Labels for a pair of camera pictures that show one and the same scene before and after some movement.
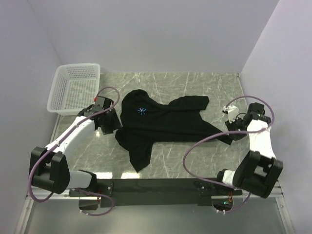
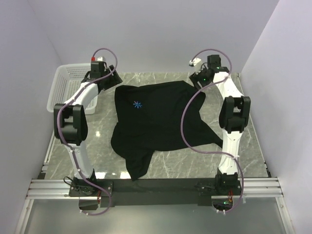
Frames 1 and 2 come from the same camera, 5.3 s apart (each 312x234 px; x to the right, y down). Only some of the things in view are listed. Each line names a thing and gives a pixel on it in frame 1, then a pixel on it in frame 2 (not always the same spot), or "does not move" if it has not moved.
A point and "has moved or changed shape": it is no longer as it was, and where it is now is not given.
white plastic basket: x=75 y=87 does not move
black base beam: x=159 y=191 does not move
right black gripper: x=230 y=126 to x=194 y=78
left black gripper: x=115 y=125 to x=115 y=80
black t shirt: x=143 y=121 has moved or changed shape
